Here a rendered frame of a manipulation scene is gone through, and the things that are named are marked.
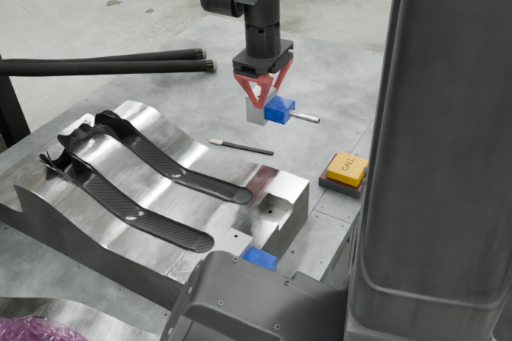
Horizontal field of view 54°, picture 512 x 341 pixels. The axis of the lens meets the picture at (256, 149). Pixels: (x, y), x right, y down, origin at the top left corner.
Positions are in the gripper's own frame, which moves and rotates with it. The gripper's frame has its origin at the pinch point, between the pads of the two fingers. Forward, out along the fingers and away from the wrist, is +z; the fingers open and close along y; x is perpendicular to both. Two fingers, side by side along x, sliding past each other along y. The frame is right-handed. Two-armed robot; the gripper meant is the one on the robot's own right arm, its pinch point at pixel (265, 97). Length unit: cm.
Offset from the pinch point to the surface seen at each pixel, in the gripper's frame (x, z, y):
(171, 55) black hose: -38.8, 10.9, -20.8
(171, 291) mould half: 4.9, 9.4, 36.1
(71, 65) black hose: -47.0, 3.7, 2.6
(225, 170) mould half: 0.0, 6.4, 14.0
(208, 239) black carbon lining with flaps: 6.0, 6.2, 28.0
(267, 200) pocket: 9.0, 7.6, 16.0
